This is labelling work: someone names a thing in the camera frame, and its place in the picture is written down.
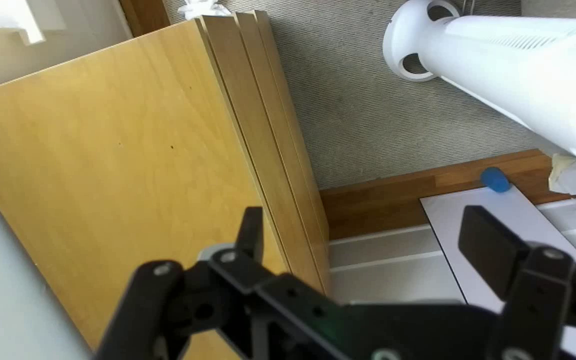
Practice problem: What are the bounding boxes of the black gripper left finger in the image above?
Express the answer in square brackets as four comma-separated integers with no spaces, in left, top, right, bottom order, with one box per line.
[93,207,342,360]

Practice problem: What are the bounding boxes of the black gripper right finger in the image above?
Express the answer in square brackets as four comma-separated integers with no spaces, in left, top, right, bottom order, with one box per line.
[457,207,576,360]

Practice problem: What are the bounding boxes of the white tower air conditioner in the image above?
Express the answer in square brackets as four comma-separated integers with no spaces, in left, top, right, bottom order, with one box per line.
[381,0,576,156]

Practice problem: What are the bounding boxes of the white paper sheet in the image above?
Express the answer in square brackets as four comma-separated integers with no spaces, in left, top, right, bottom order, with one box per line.
[413,203,576,360]

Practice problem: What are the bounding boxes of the blue round cap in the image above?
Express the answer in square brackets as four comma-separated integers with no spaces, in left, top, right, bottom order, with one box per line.
[479,169,512,194]

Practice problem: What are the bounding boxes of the brown wooden skirting board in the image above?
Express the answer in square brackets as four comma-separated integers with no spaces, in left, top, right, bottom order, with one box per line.
[320,151,564,240]

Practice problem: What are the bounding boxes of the light wood cabinet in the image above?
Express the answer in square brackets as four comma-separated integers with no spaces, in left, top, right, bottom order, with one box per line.
[0,11,330,348]

